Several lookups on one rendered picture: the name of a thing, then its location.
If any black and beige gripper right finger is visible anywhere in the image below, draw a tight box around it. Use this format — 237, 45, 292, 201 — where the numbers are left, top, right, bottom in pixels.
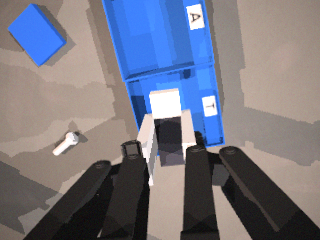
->
180, 109, 320, 240

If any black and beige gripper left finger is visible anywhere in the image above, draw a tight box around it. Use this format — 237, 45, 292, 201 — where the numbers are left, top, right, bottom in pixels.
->
23, 114, 158, 240

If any blue rack of three bins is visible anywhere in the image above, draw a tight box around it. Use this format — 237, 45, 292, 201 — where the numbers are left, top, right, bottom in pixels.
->
102, 0, 225, 148

